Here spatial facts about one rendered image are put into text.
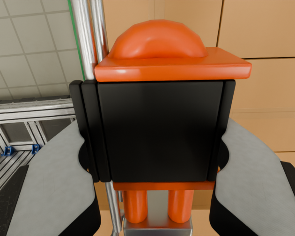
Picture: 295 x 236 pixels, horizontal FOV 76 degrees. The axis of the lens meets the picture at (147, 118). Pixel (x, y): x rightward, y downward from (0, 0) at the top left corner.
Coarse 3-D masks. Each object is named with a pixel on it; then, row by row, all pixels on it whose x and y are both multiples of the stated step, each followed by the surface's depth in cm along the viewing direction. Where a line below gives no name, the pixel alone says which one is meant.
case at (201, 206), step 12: (96, 192) 42; (204, 192) 41; (108, 204) 39; (120, 204) 39; (192, 204) 38; (204, 204) 38; (108, 216) 39; (192, 216) 38; (204, 216) 38; (108, 228) 41; (204, 228) 40
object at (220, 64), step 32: (128, 64) 9; (160, 64) 9; (192, 64) 9; (224, 64) 9; (128, 96) 9; (160, 96) 9; (192, 96) 9; (224, 96) 9; (128, 128) 10; (160, 128) 10; (192, 128) 10; (224, 128) 10; (128, 160) 11; (160, 160) 11; (192, 160) 11
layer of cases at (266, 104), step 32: (128, 0) 55; (160, 0) 55; (192, 0) 55; (224, 0) 55; (256, 0) 55; (288, 0) 55; (224, 32) 59; (256, 32) 59; (288, 32) 59; (256, 64) 64; (288, 64) 63; (256, 96) 69; (288, 96) 69; (256, 128) 76; (288, 128) 76; (288, 160) 84
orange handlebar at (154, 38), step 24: (144, 24) 10; (168, 24) 10; (120, 48) 10; (144, 48) 10; (168, 48) 10; (192, 48) 10; (144, 192) 16; (168, 192) 16; (192, 192) 15; (144, 216) 17
